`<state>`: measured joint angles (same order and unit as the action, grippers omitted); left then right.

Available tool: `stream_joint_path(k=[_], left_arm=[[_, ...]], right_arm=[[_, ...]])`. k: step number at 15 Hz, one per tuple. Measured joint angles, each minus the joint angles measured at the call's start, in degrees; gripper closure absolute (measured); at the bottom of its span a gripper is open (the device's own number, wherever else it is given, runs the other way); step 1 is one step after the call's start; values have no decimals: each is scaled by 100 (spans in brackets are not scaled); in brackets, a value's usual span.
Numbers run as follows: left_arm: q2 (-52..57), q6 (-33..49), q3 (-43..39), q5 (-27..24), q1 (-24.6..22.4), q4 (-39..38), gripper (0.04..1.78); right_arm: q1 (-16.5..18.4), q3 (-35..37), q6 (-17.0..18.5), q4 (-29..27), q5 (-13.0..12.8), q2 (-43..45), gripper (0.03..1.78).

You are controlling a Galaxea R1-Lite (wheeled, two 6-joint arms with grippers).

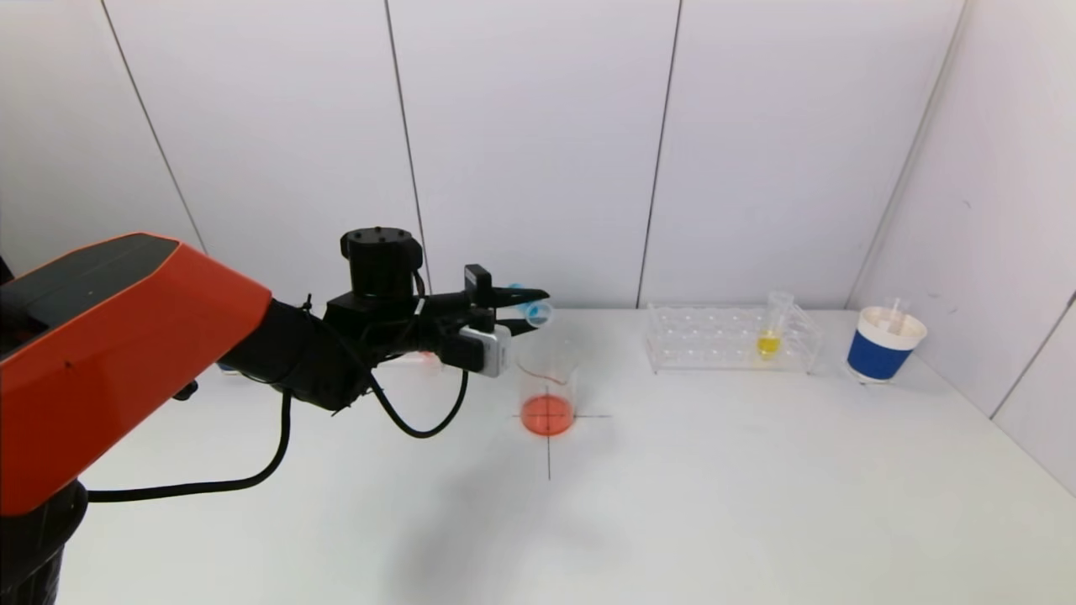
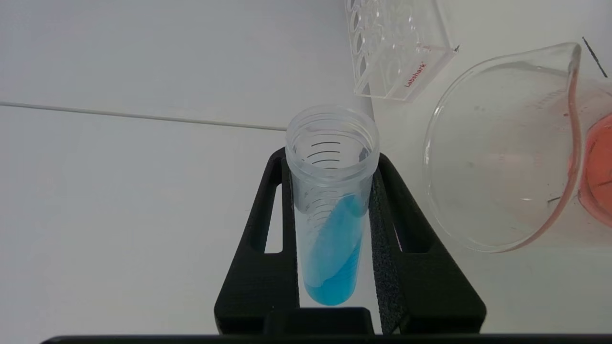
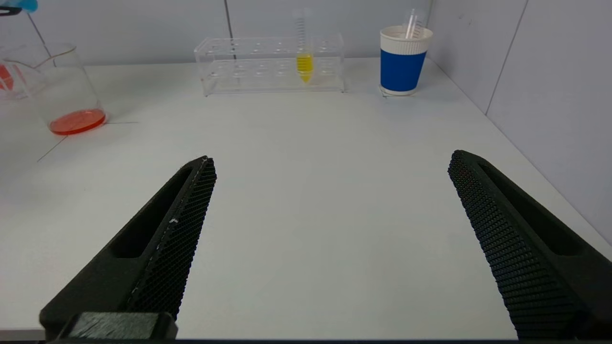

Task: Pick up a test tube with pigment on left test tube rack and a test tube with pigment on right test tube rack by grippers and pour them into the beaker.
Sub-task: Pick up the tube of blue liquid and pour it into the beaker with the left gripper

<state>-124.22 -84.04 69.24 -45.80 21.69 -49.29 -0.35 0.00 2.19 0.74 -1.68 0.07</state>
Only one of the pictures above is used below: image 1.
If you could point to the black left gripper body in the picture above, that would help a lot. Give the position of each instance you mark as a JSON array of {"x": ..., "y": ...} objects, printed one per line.
[{"x": 479, "y": 291}]

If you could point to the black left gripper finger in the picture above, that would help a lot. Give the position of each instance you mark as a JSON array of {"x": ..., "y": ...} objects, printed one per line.
[
  {"x": 517, "y": 295},
  {"x": 514, "y": 326}
]

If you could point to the test tube with blue pigment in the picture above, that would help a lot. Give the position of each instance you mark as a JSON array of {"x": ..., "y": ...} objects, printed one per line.
[{"x": 538, "y": 314}]

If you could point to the test tube with red pigment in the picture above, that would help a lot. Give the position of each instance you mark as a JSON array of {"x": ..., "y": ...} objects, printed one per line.
[
  {"x": 896, "y": 313},
  {"x": 430, "y": 357}
]

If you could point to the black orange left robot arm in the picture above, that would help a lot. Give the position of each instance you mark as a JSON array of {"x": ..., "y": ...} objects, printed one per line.
[{"x": 126, "y": 353}]

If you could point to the clear glass beaker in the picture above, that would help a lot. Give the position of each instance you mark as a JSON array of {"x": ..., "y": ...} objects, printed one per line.
[{"x": 546, "y": 413}]

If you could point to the test tube with yellow pigment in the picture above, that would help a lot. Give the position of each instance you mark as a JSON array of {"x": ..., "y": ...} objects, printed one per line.
[{"x": 766, "y": 344}]

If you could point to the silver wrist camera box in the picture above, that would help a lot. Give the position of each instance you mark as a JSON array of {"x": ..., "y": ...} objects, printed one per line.
[{"x": 489, "y": 351}]

